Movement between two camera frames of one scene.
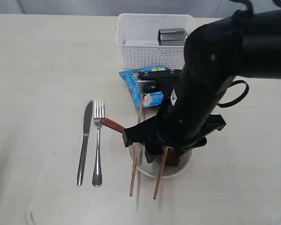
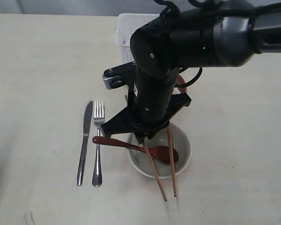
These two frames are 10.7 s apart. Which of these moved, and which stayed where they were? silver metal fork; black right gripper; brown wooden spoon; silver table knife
Moved: brown wooden spoon; black right gripper
Stayed: silver table knife; silver metal fork
